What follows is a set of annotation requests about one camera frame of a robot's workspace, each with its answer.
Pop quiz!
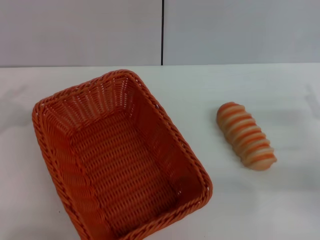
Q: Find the orange woven plastic basket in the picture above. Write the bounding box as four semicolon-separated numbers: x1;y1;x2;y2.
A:
31;68;214;240

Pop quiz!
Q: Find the orange cream striped bread roll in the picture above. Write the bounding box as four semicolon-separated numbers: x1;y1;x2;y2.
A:
216;101;277;172

